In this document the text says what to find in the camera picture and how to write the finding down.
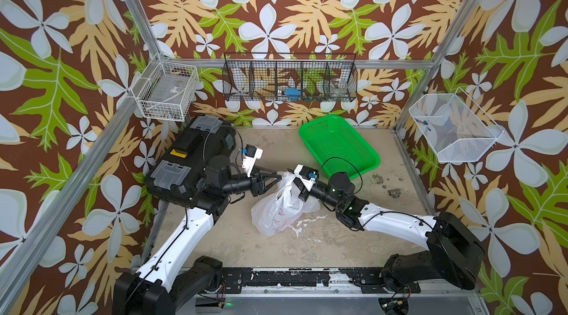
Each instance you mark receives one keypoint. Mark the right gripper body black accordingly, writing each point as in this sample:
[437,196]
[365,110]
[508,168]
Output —
[322,196]

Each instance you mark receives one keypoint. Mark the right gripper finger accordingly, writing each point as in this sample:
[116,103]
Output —
[304,194]
[298,182]

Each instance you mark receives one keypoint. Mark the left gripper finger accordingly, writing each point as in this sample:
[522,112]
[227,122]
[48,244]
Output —
[262,187]
[269,174]

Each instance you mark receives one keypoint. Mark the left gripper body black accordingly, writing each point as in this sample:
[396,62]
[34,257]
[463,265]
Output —
[242,185]

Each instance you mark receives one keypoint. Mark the white plastic bag red print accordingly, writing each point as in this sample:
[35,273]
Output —
[281,209]

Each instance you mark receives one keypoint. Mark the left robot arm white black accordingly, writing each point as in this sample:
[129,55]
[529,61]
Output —
[158,286]

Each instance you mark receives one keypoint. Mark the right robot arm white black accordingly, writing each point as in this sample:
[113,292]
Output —
[450,251]

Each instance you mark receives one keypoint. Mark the green plastic basket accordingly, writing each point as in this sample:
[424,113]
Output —
[338,147]

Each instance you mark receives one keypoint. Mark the black toolbox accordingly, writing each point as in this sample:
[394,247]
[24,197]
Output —
[178,177]

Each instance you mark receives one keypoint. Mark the blue object in basket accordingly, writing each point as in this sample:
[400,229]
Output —
[292,94]

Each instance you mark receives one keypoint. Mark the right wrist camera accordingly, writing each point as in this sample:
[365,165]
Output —
[306,173]

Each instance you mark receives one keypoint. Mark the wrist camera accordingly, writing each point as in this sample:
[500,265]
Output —
[250,155]
[306,173]

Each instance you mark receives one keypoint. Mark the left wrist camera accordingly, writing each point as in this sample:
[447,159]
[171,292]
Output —
[250,155]

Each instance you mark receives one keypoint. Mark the black wire basket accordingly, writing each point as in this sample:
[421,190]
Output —
[265,76]

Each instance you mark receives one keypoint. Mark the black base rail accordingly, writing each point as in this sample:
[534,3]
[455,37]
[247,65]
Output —
[368,280]

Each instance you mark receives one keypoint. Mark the white wire basket left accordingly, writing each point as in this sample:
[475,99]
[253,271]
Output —
[165,89]

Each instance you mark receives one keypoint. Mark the white wire basket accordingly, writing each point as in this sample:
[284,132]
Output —
[165,89]
[455,126]

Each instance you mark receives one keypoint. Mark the white wire basket right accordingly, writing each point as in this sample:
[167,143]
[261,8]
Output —
[455,126]

